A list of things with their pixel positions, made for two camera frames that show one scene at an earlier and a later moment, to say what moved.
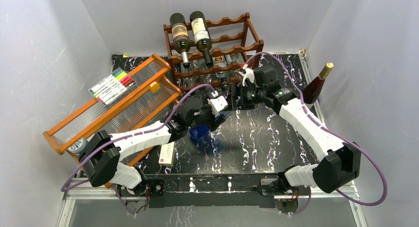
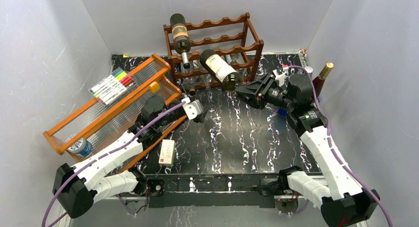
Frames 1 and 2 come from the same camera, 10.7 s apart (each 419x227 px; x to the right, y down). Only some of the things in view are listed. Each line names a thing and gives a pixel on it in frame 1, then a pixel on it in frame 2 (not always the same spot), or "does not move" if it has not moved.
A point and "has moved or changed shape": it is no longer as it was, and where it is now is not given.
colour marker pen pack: (106, 89) does not move
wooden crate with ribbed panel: (144, 104) does not move
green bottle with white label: (201, 35) -> (223, 71)
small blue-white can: (77, 147) does not move
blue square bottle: (197, 132) has moved or changed shape
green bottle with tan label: (181, 36) does not move
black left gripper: (214, 121) -> (201, 119)
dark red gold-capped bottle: (312, 92) does not move
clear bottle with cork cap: (237, 57) does not move
